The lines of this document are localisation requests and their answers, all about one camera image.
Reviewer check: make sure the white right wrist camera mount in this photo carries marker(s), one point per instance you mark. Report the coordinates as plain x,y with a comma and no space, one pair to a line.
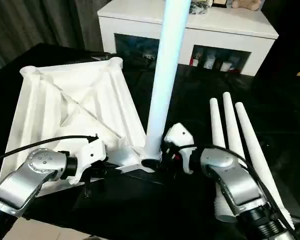
180,135

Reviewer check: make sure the black mat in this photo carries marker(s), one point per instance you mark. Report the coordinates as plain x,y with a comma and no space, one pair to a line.
140,205

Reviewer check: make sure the small yellow black box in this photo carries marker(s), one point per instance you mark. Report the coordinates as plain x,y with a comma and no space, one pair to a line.
220,2

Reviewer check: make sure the white plastic table leg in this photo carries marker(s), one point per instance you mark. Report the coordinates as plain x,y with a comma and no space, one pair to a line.
217,120
255,145
165,75
232,120

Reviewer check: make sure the white cabinet with glass doors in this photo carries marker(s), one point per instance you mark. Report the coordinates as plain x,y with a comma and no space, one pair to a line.
140,25

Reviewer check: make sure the brown plush toy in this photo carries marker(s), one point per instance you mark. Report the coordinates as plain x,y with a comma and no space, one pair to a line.
247,3

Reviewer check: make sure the grey curtain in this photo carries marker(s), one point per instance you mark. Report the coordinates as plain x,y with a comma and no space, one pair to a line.
40,25

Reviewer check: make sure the white plastic table top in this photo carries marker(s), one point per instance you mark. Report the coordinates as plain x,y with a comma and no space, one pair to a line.
40,112

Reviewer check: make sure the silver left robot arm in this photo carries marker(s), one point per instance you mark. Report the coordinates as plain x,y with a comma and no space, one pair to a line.
22,180

